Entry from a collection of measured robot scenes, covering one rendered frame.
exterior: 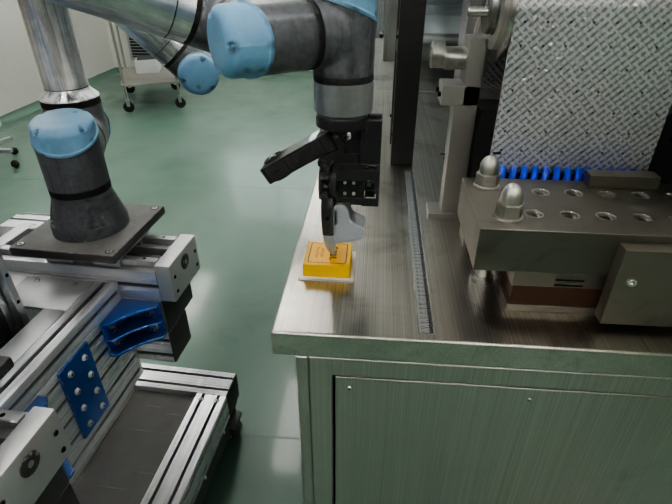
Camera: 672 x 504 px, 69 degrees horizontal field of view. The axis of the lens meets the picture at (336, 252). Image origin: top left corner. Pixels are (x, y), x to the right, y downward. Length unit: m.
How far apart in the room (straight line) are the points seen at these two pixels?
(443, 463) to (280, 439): 0.91
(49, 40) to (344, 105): 0.70
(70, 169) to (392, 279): 0.65
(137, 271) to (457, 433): 0.69
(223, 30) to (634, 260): 0.52
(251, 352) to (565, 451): 1.35
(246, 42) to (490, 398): 0.53
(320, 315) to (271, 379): 1.19
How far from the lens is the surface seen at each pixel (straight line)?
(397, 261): 0.77
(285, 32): 0.56
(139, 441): 1.48
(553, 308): 0.72
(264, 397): 1.78
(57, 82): 1.17
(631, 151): 0.85
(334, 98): 0.61
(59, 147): 1.04
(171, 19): 0.65
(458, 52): 0.83
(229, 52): 0.54
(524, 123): 0.78
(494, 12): 0.77
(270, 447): 1.64
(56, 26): 1.15
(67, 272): 1.18
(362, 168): 0.64
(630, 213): 0.73
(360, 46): 0.60
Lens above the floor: 1.31
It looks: 32 degrees down
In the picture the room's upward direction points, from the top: straight up
